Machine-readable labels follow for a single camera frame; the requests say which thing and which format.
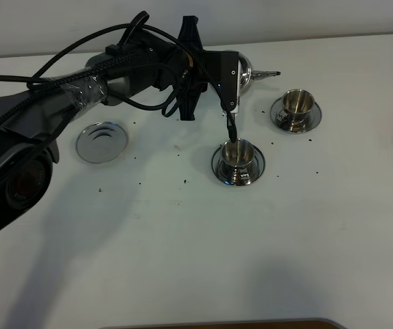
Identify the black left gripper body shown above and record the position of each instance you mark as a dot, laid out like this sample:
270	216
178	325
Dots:
183	55

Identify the stainless steel teapot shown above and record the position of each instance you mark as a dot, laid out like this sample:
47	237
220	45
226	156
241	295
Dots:
249	75

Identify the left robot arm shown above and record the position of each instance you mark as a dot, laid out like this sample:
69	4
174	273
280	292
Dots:
32	120

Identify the near stainless steel teacup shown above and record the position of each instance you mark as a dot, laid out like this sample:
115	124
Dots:
236	161

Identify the stainless steel teacup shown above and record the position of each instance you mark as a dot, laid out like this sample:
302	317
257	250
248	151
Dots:
296	105
236	161

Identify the far stainless steel teacup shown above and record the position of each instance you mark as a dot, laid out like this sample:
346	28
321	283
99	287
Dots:
296	105

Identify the teapot steel saucer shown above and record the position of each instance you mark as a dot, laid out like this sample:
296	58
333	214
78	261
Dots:
101	142

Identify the near steel saucer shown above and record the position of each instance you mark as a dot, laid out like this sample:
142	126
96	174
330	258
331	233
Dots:
258	166

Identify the far steel saucer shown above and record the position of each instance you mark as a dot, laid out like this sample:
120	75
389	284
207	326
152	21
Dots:
294	123

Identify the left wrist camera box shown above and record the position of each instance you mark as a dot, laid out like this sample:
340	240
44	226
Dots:
223	68

